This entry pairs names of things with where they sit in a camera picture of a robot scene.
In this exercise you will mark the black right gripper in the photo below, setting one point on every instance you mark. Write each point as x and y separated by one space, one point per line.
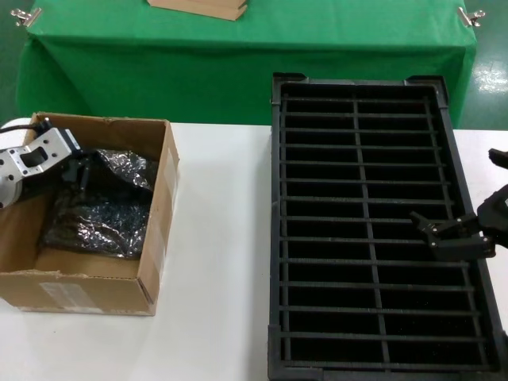
494 210

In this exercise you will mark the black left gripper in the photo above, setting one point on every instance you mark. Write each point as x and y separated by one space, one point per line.
43 182

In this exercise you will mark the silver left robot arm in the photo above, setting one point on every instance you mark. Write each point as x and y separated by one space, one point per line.
8 192

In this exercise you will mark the bagged graphics card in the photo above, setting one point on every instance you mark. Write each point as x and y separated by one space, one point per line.
99 230

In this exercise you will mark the open brown cardboard box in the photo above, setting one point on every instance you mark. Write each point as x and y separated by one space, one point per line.
99 293

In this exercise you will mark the black slotted plastic crate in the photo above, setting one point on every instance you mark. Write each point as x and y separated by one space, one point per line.
323 190

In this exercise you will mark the silver binder clip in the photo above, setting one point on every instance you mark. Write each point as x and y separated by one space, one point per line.
470 16
24 16

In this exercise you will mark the green tablecloth with carton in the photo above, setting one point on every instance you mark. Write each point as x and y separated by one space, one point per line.
198 59

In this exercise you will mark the flat open cardboard carton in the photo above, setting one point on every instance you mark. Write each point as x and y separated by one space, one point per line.
206 8

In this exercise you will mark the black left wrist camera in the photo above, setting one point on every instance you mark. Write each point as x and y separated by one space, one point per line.
73 143

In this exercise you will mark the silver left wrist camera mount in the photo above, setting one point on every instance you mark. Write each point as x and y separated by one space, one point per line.
47 147

